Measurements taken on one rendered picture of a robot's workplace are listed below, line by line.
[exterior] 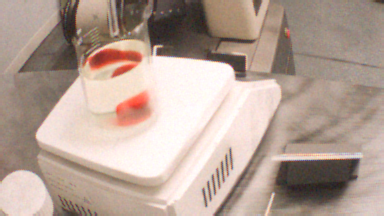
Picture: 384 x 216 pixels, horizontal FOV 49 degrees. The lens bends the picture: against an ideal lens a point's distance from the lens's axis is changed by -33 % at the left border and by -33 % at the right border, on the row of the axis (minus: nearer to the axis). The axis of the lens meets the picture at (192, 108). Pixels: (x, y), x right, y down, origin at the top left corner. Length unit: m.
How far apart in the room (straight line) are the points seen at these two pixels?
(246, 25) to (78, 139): 1.03
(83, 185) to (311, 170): 0.17
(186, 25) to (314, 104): 1.01
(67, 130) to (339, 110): 0.26
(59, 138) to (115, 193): 0.06
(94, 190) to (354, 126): 0.25
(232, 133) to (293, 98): 0.14
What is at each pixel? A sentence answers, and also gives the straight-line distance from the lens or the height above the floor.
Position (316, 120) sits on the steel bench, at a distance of 0.49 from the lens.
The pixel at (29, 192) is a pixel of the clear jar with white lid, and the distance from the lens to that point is 0.35.
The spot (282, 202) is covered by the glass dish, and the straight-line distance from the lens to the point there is 0.40.
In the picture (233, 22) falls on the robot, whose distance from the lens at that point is 1.38.
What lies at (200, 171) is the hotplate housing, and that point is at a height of 0.81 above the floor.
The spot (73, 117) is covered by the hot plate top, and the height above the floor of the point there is 0.84.
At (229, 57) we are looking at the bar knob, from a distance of 0.47.
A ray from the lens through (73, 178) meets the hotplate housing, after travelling 0.38.
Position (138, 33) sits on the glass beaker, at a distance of 0.33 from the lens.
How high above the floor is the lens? 1.05
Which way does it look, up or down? 35 degrees down
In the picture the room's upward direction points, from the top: 10 degrees counter-clockwise
